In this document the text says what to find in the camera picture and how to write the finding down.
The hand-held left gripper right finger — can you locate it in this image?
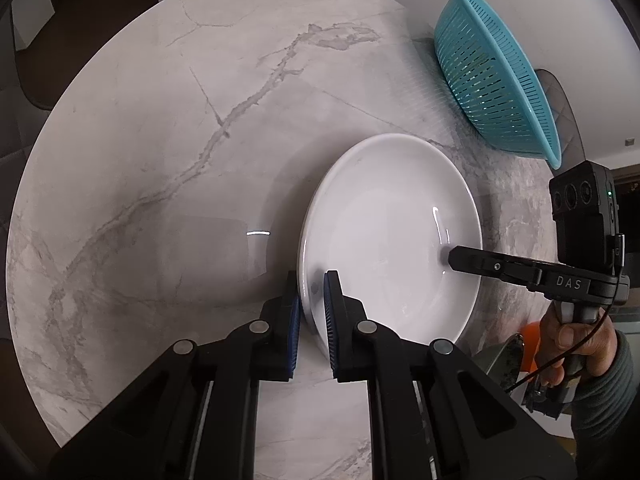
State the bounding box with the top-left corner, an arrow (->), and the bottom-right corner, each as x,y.
323,270 -> 576,480

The person's right forearm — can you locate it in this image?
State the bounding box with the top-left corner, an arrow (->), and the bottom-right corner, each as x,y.
570,330 -> 640,480

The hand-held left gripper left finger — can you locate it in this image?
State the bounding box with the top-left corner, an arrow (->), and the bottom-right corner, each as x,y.
47,270 -> 303,480

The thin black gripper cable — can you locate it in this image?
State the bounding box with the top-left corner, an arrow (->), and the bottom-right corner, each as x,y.
502,305 -> 613,393

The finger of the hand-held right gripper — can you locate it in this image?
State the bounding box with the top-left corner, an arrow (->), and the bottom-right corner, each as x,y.
446,245 -> 545,292

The grey quilted chair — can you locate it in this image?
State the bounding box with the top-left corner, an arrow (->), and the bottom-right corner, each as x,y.
535,67 -> 585,161

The small deep white plate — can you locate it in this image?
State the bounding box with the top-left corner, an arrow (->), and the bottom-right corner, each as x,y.
297,133 -> 484,346

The orange bowl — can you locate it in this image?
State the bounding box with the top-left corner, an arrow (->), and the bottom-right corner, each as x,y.
520,322 -> 543,376

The person's right hand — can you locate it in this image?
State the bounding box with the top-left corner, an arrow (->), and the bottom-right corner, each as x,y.
537,305 -> 621,391

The teal plastic colander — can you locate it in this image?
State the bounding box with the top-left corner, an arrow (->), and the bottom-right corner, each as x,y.
434,0 -> 562,170

